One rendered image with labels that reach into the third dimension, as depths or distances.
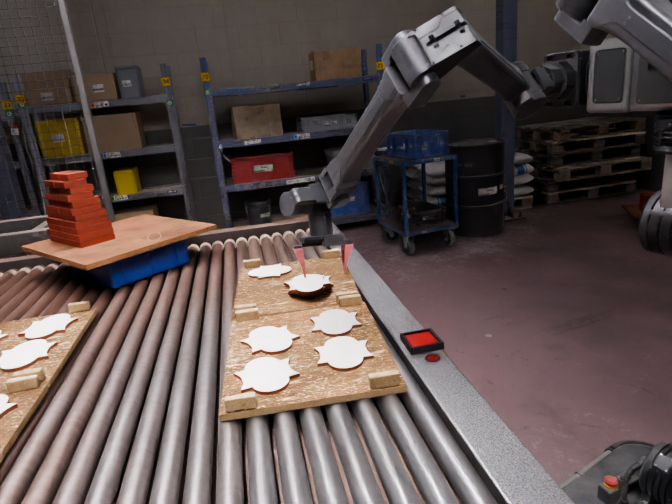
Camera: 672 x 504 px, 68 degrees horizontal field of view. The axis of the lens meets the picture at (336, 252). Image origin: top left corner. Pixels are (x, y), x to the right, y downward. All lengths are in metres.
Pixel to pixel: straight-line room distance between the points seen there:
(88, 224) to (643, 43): 1.68
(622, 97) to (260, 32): 5.12
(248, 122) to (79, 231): 3.70
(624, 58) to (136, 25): 5.36
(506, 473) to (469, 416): 0.14
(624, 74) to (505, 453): 0.81
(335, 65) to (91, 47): 2.54
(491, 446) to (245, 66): 5.48
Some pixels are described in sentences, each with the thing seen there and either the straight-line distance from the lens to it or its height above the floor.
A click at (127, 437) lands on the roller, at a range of 1.04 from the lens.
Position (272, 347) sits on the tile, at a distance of 1.14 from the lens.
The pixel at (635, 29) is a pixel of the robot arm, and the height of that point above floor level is 1.51.
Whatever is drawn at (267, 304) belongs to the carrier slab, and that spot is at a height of 0.94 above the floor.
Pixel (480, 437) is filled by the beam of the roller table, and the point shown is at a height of 0.92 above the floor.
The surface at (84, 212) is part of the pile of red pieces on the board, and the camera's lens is 1.93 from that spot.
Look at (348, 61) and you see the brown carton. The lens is 5.53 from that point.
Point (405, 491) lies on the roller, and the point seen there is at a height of 0.92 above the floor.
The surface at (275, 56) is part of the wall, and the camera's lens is 6.06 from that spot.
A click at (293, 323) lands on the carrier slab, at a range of 1.26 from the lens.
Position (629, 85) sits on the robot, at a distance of 1.26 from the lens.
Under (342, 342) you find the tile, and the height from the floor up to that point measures 0.94.
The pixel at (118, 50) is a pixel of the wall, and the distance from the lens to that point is 6.13.
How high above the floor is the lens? 1.47
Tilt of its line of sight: 18 degrees down
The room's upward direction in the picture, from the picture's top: 5 degrees counter-clockwise
